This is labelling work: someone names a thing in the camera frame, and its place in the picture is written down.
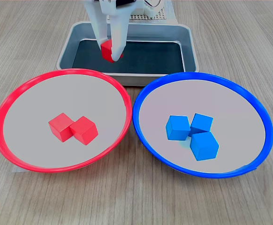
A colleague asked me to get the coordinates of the red cube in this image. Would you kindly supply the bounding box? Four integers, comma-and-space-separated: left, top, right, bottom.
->
100, 39, 124, 63
69, 116, 99, 146
48, 112, 74, 143

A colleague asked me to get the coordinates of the black tray mat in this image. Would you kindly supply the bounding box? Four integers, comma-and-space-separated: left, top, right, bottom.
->
72, 39, 185, 74

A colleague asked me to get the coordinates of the steel tray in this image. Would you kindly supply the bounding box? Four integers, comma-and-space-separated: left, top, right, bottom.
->
56, 21, 200, 87

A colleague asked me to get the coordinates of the blue cube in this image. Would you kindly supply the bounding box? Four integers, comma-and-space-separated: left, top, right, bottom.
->
190, 131, 220, 162
165, 115, 191, 141
190, 113, 214, 134

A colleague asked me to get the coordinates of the blue-rimmed white plate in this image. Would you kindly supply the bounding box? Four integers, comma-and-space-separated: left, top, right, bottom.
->
131, 71, 273, 179

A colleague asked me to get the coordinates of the red-rimmed white plate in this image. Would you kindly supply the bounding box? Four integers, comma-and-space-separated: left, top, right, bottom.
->
0, 67, 133, 173

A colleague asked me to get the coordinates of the white tape piece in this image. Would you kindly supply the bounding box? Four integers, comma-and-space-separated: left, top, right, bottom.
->
11, 165, 30, 173

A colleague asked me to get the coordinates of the black cable loop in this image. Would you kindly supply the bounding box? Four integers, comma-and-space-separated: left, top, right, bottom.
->
144, 0, 163, 8

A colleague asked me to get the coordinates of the pale perforated base plate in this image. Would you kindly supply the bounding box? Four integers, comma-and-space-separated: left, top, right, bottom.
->
129, 4, 169, 21

